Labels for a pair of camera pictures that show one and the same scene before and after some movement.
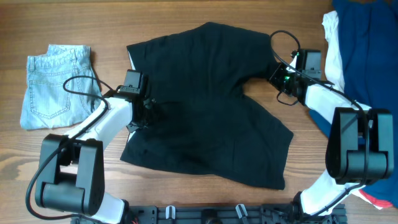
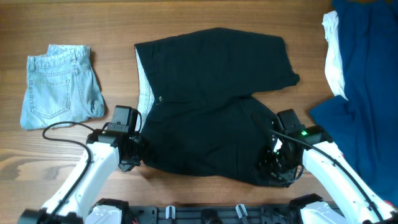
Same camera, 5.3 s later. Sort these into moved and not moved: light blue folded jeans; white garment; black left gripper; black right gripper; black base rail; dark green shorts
Moved: black left gripper; black right gripper
Not moved: dark green shorts; white garment; light blue folded jeans; black base rail
